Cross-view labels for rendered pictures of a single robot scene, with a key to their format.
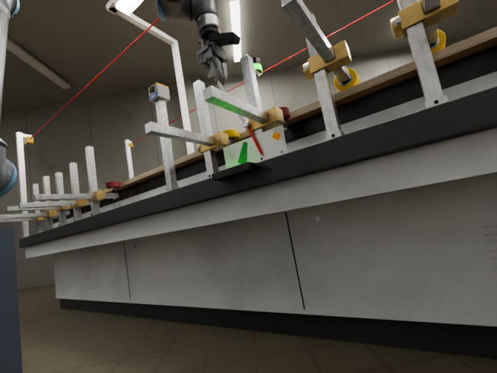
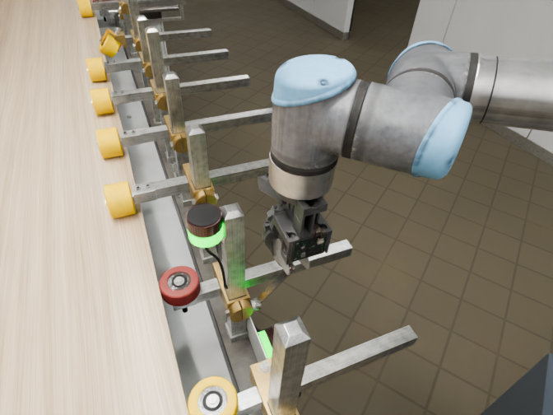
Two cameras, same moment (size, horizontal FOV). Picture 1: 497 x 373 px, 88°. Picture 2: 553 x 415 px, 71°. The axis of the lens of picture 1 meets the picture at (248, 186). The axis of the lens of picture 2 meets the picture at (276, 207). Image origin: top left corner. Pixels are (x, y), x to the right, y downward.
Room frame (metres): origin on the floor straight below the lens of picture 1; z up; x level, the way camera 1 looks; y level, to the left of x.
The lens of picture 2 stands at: (1.25, 0.24, 1.56)
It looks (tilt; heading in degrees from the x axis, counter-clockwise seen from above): 43 degrees down; 211
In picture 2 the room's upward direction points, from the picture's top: 4 degrees clockwise
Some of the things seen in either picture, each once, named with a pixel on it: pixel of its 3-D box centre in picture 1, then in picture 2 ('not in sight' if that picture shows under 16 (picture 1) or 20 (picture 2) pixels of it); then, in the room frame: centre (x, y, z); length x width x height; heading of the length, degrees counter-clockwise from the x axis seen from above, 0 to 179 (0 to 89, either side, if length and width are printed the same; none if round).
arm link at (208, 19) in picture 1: (208, 28); (304, 169); (0.87, 0.04, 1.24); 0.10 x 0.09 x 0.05; 146
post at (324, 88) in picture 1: (323, 83); (203, 209); (0.75, -0.28, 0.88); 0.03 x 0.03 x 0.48; 56
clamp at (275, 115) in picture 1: (264, 121); (230, 290); (0.88, -0.10, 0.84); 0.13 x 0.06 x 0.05; 56
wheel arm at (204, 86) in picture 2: not in sight; (178, 89); (0.40, -0.70, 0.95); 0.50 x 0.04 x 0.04; 146
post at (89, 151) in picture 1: (92, 182); not in sight; (1.58, 0.97, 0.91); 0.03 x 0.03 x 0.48; 56
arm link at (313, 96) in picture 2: (204, 8); (311, 114); (0.87, 0.05, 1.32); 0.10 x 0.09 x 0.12; 104
